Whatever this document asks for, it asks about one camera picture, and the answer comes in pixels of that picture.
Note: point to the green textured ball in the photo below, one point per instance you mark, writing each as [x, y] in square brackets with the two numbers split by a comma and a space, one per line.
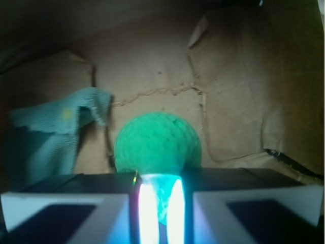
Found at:
[158, 146]

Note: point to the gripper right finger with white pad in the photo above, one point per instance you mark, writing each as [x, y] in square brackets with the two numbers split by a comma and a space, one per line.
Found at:
[250, 206]

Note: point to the teal microfiber cloth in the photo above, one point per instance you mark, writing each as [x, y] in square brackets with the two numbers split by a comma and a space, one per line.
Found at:
[43, 139]

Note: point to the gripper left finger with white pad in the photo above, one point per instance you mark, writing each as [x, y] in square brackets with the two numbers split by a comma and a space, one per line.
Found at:
[80, 208]

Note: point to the brown paper bag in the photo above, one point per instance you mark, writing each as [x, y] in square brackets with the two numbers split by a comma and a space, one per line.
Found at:
[248, 76]

